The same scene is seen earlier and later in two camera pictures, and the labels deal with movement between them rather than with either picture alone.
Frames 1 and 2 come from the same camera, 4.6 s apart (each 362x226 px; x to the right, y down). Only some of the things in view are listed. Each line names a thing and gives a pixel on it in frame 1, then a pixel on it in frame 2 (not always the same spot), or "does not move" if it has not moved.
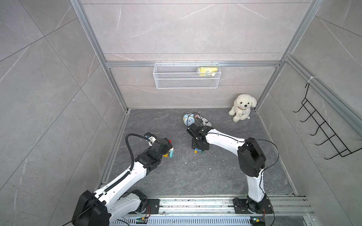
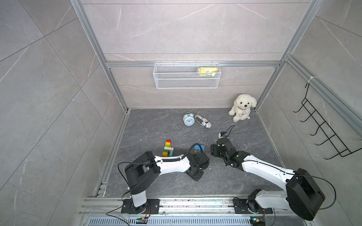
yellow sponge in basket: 204,71 does not move
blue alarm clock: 188,119 does not move
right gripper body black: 195,144 → 216,153
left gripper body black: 168,146 → 198,174
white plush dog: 242,107 does not move
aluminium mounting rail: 215,207 does not move
